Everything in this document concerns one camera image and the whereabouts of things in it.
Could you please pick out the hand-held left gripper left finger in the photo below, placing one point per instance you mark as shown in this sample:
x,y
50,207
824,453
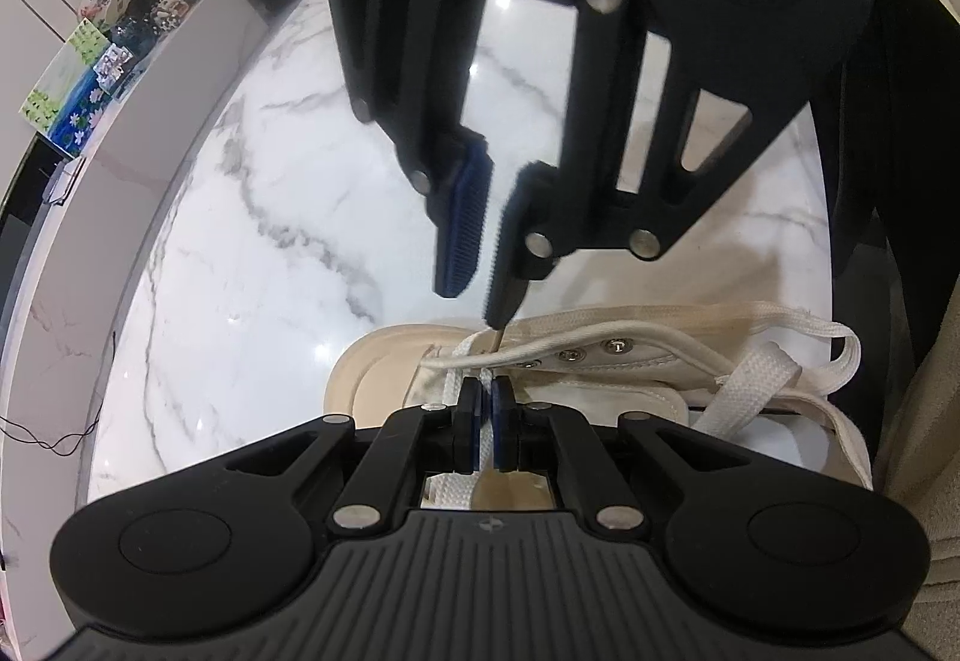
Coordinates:
x,y
469,421

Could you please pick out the person's beige fleece jacket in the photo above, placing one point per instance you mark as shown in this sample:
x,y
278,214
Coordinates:
x,y
930,481

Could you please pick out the panda figurines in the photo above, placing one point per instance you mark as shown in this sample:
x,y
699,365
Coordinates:
x,y
174,5

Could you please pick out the white marble media console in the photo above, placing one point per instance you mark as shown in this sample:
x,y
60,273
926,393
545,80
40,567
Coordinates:
x,y
97,218

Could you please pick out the blue glass jar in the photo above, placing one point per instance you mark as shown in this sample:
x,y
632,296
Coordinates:
x,y
131,30

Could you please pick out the white notebook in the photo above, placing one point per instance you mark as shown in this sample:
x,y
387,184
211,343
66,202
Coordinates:
x,y
66,183

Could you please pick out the beige canvas shoe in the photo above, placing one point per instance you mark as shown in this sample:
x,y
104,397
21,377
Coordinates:
x,y
360,376

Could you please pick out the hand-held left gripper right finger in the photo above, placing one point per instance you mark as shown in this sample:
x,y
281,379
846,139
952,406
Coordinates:
x,y
501,421

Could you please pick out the small photo box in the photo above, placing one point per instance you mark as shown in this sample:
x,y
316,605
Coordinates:
x,y
114,63

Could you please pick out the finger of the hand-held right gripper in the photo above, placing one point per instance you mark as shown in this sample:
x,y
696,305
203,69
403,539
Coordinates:
x,y
514,241
461,218

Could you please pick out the white shoelace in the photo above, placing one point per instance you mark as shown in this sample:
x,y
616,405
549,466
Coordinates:
x,y
750,391

